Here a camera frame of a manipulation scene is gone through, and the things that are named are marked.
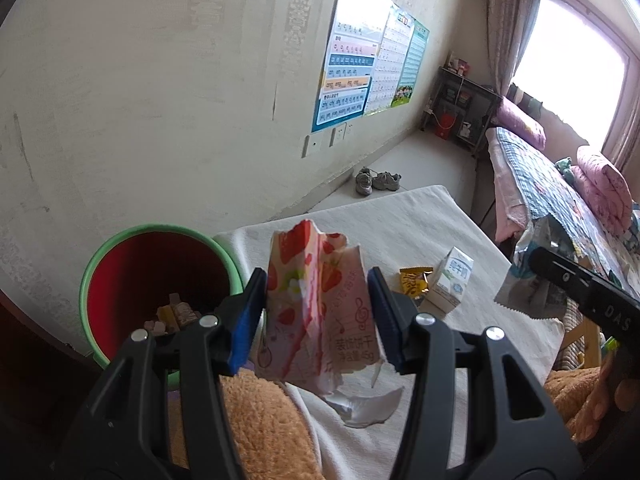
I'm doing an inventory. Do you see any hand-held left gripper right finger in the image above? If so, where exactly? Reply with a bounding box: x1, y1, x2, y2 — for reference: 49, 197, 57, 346
367, 267, 583, 480

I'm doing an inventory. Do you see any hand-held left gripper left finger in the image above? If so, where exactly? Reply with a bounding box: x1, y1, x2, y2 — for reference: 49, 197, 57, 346
65, 267, 268, 480

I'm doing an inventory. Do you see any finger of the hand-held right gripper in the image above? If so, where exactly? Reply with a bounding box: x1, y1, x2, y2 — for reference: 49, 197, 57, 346
530, 246, 640, 342

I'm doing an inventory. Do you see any yellow snack wrapper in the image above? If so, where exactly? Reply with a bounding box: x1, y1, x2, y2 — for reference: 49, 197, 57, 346
399, 266, 434, 297

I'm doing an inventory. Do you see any silver blue snack wrapper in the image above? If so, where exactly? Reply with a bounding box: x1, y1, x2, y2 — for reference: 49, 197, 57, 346
494, 212, 568, 321

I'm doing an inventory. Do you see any strawberry print biscuit box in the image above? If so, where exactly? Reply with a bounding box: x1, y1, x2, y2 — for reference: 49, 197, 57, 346
255, 219, 387, 396

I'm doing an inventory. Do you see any green rimmed red bin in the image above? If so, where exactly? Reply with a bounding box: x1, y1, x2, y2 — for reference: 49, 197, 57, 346
80, 225, 244, 391

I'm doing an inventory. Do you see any person's right hand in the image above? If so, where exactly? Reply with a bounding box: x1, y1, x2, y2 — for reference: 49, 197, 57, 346
574, 372, 640, 443

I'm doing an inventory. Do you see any wooden stool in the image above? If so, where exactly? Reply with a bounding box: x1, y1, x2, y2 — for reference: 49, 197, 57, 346
562, 305, 603, 368

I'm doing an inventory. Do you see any person's right leg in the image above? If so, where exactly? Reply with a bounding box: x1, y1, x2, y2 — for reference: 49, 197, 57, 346
542, 367, 601, 441

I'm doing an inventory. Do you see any person's leg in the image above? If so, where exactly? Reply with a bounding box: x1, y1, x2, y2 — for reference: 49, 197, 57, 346
542, 367, 601, 441
167, 370, 326, 480

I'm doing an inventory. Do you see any white milk carton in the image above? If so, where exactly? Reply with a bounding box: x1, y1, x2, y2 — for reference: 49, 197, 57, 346
417, 246, 475, 317

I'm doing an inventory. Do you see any white table cloth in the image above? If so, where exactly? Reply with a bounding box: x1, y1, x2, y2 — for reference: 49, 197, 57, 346
212, 185, 566, 480

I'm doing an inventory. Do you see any bed with patterned quilt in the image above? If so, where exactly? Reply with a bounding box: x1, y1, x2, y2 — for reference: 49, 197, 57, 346
485, 125, 640, 291

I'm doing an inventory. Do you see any pink folded quilt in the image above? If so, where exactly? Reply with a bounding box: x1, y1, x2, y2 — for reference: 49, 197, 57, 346
570, 146, 637, 236

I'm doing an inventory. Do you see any person's left leg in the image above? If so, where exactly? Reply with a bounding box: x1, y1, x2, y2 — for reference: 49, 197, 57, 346
167, 370, 326, 480

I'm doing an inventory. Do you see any purple pink pillow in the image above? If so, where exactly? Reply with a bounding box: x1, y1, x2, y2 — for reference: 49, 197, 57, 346
495, 96, 547, 151

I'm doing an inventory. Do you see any red bag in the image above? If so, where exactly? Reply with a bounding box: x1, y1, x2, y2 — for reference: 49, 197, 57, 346
432, 112, 458, 140

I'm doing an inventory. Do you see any dark storage shelf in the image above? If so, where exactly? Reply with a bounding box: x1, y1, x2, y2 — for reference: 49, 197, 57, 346
422, 66, 503, 156

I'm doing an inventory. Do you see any window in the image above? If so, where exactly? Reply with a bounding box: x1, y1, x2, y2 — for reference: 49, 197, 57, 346
510, 0, 631, 161

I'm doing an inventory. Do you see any floral curtain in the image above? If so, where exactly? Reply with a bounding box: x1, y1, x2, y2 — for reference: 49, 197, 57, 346
482, 0, 546, 98

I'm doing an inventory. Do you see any white chart wall poster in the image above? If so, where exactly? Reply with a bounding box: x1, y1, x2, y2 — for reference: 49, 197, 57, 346
364, 4, 416, 116

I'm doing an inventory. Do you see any blue framed wall poster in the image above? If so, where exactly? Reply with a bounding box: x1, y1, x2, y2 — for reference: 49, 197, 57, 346
312, 0, 393, 133

